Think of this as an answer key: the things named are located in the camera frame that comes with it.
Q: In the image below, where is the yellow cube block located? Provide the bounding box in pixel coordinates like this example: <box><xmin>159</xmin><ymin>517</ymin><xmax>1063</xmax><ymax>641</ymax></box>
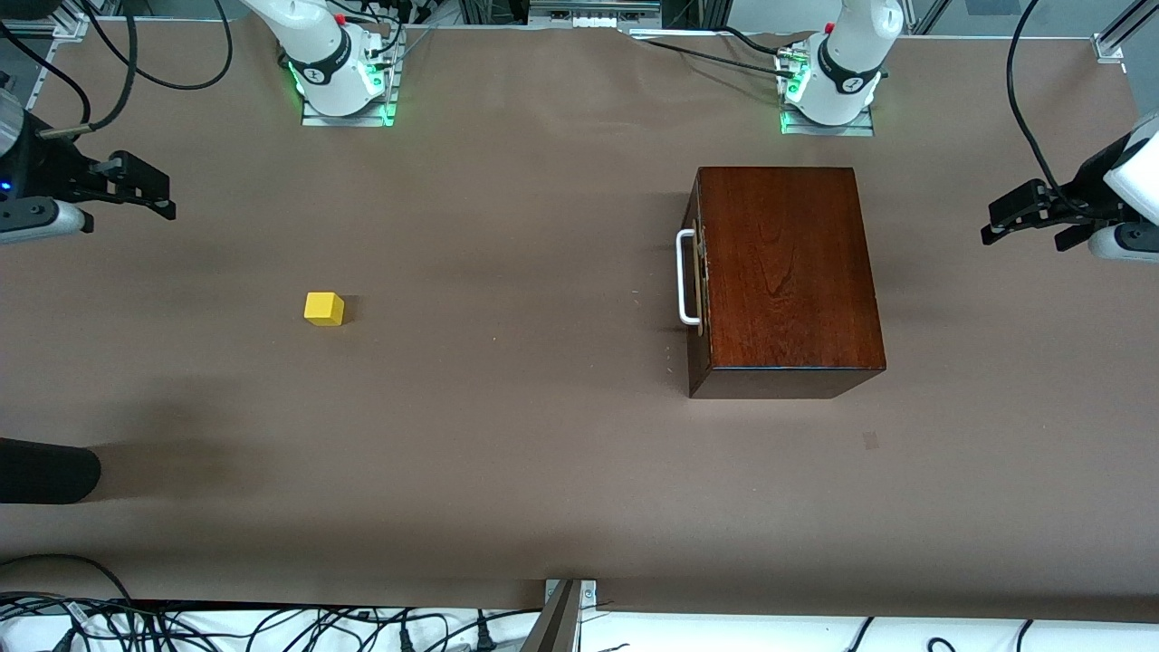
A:
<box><xmin>303</xmin><ymin>291</ymin><xmax>346</xmax><ymax>328</ymax></box>

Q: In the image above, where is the wooden drawer with white handle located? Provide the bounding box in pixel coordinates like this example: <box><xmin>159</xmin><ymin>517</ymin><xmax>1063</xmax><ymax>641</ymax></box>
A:
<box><xmin>676</xmin><ymin>177</ymin><xmax>715</xmax><ymax>368</ymax></box>

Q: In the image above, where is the dark brown wooden cabinet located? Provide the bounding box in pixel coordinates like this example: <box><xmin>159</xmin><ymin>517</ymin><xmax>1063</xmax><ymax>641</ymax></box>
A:
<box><xmin>685</xmin><ymin>166</ymin><xmax>887</xmax><ymax>400</ymax></box>

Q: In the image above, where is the black cylindrical object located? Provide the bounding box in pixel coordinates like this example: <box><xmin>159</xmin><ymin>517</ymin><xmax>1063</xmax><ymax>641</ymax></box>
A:
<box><xmin>0</xmin><ymin>438</ymin><xmax>102</xmax><ymax>505</ymax></box>

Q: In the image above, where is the brown paper table cover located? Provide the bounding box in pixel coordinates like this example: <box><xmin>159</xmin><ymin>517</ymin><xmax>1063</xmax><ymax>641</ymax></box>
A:
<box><xmin>0</xmin><ymin>18</ymin><xmax>1159</xmax><ymax>626</ymax></box>

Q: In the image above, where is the silver power strip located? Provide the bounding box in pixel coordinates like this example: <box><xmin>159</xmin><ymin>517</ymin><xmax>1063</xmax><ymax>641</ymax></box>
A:
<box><xmin>528</xmin><ymin>0</ymin><xmax>664</xmax><ymax>30</ymax></box>

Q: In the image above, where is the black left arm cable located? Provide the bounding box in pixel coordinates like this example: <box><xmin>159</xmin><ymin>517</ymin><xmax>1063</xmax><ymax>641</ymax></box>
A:
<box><xmin>1006</xmin><ymin>0</ymin><xmax>1089</xmax><ymax>219</ymax></box>

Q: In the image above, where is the thin black cable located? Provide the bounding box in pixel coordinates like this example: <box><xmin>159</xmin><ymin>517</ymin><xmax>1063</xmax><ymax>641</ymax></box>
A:
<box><xmin>0</xmin><ymin>18</ymin><xmax>92</xmax><ymax>124</ymax></box>

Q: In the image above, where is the black looping cable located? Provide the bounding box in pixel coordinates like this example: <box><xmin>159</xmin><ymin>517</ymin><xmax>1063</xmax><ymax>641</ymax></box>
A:
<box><xmin>76</xmin><ymin>0</ymin><xmax>235</xmax><ymax>91</ymax></box>

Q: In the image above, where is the black cable with metal plug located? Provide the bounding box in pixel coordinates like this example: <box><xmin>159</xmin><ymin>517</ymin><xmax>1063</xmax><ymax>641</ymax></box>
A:
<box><xmin>40</xmin><ymin>0</ymin><xmax>138</xmax><ymax>139</ymax></box>

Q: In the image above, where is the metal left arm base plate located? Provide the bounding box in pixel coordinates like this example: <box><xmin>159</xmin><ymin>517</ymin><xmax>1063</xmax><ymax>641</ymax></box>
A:
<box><xmin>780</xmin><ymin>101</ymin><xmax>876</xmax><ymax>138</ymax></box>

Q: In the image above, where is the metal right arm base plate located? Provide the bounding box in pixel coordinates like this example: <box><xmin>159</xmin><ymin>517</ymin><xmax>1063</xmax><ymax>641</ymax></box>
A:
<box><xmin>301</xmin><ymin>50</ymin><xmax>400</xmax><ymax>129</ymax></box>

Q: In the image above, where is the black base cable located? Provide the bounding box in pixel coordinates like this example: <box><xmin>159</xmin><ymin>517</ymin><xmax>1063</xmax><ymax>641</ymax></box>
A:
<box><xmin>719</xmin><ymin>24</ymin><xmax>800</xmax><ymax>58</ymax></box>
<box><xmin>647</xmin><ymin>40</ymin><xmax>791</xmax><ymax>76</ymax></box>

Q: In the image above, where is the black floor cable loop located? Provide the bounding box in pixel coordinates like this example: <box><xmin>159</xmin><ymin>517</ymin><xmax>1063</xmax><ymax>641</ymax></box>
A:
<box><xmin>0</xmin><ymin>553</ymin><xmax>138</xmax><ymax>608</ymax></box>

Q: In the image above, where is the black cable with white label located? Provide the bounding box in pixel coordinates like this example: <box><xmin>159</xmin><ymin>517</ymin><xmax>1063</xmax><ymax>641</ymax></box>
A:
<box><xmin>50</xmin><ymin>596</ymin><xmax>96</xmax><ymax>652</ymax></box>

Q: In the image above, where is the black power plug cable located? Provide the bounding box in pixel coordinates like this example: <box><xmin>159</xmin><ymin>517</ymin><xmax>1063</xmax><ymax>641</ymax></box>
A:
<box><xmin>469</xmin><ymin>609</ymin><xmax>546</xmax><ymax>652</ymax></box>
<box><xmin>395</xmin><ymin>610</ymin><xmax>472</xmax><ymax>652</ymax></box>

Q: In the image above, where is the metal bracket with grey profile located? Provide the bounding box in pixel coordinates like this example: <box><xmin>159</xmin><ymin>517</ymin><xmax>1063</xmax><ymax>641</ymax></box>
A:
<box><xmin>520</xmin><ymin>579</ymin><xmax>599</xmax><ymax>652</ymax></box>

